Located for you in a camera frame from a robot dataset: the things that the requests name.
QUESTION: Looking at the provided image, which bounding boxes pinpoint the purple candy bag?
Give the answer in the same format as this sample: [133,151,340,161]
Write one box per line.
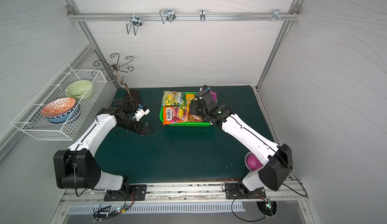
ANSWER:
[210,91,217,102]

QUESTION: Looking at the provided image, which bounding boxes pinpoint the yellow candy bag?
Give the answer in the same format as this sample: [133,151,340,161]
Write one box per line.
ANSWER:
[186,93,204,123]

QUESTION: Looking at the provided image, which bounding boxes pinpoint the green plastic basket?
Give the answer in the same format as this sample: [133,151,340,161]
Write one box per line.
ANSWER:
[159,92,210,127]

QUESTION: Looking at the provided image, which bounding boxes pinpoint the orange Fox's candy bag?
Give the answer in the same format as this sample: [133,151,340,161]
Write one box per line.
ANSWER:
[162,106,188,125]

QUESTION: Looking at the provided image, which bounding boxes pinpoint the green Fox's candy bag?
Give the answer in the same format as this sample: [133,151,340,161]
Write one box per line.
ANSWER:
[161,91,186,107]

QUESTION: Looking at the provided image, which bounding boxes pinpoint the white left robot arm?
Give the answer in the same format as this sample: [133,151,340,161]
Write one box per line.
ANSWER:
[53,98,153,192]

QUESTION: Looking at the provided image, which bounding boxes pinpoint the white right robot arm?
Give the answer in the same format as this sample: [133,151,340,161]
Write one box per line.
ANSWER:
[195,85,292,193]

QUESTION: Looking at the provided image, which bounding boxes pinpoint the light green bowl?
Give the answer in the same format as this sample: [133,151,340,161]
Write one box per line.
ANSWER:
[65,80,94,102]

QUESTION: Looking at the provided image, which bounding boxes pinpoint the orange patterned bowl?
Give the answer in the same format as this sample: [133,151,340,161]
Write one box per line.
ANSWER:
[40,98,76,117]

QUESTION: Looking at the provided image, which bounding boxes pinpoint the blue bowl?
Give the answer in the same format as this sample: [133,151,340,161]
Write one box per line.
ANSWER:
[45,106,81,124]

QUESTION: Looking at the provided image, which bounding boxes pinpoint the purple bowl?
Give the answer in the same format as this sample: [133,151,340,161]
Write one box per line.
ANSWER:
[244,151,264,172]

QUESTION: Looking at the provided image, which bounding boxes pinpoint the metal double hook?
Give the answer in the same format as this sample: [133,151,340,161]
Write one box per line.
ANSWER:
[126,15,142,35]

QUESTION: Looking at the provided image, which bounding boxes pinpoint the small metal hook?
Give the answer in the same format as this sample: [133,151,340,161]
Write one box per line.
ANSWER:
[200,9,206,21]

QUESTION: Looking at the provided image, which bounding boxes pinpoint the metal loop hook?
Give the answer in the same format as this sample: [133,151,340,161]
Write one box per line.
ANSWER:
[159,9,176,24]

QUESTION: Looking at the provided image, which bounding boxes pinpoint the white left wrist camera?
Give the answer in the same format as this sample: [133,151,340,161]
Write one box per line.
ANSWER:
[133,105,150,122]

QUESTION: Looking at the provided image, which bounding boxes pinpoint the copper wire stand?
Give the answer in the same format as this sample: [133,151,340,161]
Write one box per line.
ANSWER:
[93,53,142,106]

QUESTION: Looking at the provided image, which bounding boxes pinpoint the white wire wall basket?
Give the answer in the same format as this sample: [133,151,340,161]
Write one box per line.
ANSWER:
[11,64,107,140]

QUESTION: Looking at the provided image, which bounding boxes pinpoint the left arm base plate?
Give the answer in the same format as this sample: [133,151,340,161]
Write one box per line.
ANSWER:
[104,184,147,202]

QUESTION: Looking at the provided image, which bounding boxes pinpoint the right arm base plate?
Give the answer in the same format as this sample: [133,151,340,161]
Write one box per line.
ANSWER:
[222,182,266,200]

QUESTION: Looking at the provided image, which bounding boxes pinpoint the metal bracket hook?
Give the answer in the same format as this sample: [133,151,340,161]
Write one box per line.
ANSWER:
[262,9,289,21]

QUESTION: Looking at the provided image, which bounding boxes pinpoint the aluminium top rail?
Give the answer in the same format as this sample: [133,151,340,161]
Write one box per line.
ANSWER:
[68,12,301,22]

